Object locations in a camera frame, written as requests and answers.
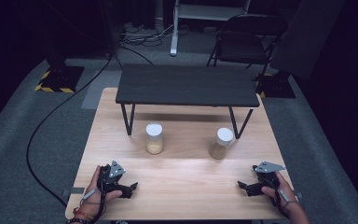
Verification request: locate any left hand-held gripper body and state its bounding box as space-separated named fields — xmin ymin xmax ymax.
xmin=96 ymin=160 xmax=132 ymax=194

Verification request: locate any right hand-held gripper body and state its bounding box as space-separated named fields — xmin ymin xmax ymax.
xmin=252 ymin=161 xmax=286 ymax=189

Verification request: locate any white-lidded jar of yellow powder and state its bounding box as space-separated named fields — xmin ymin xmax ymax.
xmin=145 ymin=122 xmax=165 ymax=155
xmin=209 ymin=127 xmax=234 ymax=161

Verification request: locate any black raised shelf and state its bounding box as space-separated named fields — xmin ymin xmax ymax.
xmin=115 ymin=63 xmax=261 ymax=140

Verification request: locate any person's right hand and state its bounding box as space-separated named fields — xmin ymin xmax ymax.
xmin=260 ymin=171 xmax=299 ymax=216

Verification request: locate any person's left hand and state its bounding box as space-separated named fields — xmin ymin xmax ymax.
xmin=80 ymin=165 xmax=123 ymax=216

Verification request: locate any grey floor mat piece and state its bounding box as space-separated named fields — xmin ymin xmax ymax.
xmin=80 ymin=69 xmax=123 ymax=110

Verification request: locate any black base with hazard tape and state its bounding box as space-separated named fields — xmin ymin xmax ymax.
xmin=255 ymin=72 xmax=296 ymax=100
xmin=34 ymin=65 xmax=86 ymax=94

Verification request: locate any black folding chair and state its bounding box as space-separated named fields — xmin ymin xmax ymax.
xmin=206 ymin=13 xmax=289 ymax=76

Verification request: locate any grey panel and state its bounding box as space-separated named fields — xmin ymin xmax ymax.
xmin=269 ymin=0 xmax=346 ymax=80

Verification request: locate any white metal stand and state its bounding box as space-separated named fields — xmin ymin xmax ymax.
xmin=169 ymin=0 xmax=252 ymax=57

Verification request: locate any black wrist strap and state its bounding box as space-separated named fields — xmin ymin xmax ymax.
xmin=274 ymin=186 xmax=299 ymax=218
xmin=79 ymin=186 xmax=107 ymax=224

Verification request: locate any red string bracelet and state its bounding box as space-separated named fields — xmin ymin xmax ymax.
xmin=72 ymin=207 xmax=96 ymax=220

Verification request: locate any black bead bracelet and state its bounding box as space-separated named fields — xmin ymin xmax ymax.
xmin=67 ymin=217 xmax=93 ymax=224

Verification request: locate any long black floor cable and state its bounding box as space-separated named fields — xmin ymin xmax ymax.
xmin=26 ymin=52 xmax=114 ymax=208

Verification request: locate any bundle of cables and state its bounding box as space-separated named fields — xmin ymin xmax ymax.
xmin=119 ymin=21 xmax=175 ymax=49

